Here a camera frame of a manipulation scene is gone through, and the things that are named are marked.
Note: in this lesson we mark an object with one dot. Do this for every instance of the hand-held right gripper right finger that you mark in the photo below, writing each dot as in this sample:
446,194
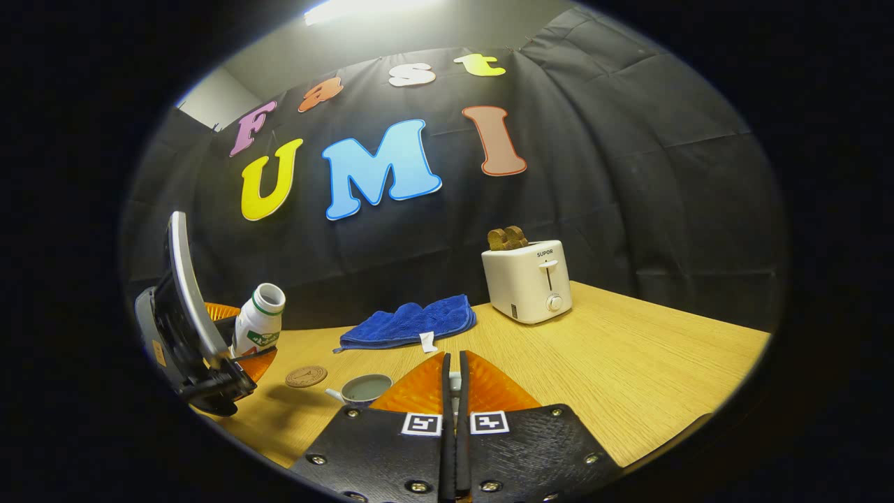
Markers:
464,454

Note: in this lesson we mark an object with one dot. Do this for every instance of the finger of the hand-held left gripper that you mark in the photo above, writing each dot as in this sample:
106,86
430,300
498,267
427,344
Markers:
260,365
222,311

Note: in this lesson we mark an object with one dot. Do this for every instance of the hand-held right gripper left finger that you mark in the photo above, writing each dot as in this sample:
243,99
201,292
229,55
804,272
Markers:
445,454

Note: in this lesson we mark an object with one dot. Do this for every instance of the white plastic water bottle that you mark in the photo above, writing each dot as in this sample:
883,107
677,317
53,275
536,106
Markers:
255,321

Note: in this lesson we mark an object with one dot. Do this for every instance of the round brown coaster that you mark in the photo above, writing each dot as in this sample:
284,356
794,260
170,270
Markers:
306,376

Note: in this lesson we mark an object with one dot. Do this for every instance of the white blue-patterned teacup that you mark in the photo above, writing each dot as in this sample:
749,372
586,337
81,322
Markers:
363,390

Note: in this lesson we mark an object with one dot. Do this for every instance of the blue towel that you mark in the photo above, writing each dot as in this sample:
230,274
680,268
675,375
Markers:
412,321

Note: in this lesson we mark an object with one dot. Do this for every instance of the white toaster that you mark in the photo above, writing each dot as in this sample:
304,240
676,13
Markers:
524,286

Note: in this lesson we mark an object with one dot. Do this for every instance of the brown bread slices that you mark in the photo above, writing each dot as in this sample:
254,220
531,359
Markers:
508,239

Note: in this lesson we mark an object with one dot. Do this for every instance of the black backdrop cloth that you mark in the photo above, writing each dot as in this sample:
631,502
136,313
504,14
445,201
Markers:
628,175

